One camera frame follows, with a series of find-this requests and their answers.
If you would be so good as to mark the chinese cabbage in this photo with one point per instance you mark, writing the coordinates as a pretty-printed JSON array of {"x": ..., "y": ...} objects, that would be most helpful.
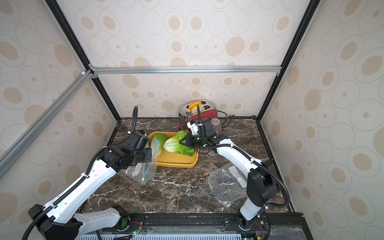
[
  {"x": 173, "y": 145},
  {"x": 157, "y": 144}
]

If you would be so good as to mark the black frame post left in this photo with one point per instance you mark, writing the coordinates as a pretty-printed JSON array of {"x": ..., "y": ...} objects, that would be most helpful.
[{"x": 80, "y": 53}]

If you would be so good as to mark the yellow toast slice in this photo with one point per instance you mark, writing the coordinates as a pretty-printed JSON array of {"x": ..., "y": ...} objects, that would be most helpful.
[{"x": 194, "y": 105}]

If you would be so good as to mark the red chrome toaster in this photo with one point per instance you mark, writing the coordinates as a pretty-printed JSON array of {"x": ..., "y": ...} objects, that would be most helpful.
[{"x": 185, "y": 115}]

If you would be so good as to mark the clear zipper bag blue seal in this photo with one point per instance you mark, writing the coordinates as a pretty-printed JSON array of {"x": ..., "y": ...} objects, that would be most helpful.
[{"x": 143, "y": 172}]

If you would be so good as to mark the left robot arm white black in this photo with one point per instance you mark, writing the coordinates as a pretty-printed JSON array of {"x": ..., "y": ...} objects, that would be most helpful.
[{"x": 59, "y": 220}]

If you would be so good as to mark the yellow rectangular tray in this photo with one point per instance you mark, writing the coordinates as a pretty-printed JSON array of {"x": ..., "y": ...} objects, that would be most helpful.
[{"x": 167, "y": 159}]

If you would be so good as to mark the aluminium rail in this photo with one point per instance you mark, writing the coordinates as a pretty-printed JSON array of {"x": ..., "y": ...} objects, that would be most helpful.
[
  {"x": 21, "y": 145},
  {"x": 186, "y": 70}
]

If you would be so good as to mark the clear glass salt jar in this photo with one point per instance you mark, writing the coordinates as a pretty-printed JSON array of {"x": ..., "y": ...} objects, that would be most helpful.
[{"x": 215, "y": 121}]

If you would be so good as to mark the black frame post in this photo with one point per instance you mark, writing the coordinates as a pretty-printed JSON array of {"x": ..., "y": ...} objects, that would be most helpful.
[
  {"x": 303, "y": 25},
  {"x": 80, "y": 53}
]

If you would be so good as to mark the black frame post right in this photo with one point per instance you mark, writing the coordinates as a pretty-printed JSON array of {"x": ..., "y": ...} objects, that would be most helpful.
[{"x": 303, "y": 25}]

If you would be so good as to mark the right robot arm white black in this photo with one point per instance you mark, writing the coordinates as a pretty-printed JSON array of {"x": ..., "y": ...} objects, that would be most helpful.
[{"x": 264, "y": 188}]

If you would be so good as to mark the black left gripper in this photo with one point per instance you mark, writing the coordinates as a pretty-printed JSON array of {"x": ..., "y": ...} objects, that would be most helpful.
[{"x": 148, "y": 149}]

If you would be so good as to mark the aluminium rail left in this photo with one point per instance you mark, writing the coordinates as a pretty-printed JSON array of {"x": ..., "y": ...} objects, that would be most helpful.
[{"x": 21, "y": 145}]

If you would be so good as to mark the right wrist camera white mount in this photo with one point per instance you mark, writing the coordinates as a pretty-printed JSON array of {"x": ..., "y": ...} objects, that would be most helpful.
[{"x": 195, "y": 127}]

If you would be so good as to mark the aluminium rail back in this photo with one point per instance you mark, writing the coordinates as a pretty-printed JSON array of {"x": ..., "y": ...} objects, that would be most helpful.
[{"x": 186, "y": 70}]

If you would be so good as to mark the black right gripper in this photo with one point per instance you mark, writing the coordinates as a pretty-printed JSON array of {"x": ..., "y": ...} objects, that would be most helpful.
[{"x": 192, "y": 140}]

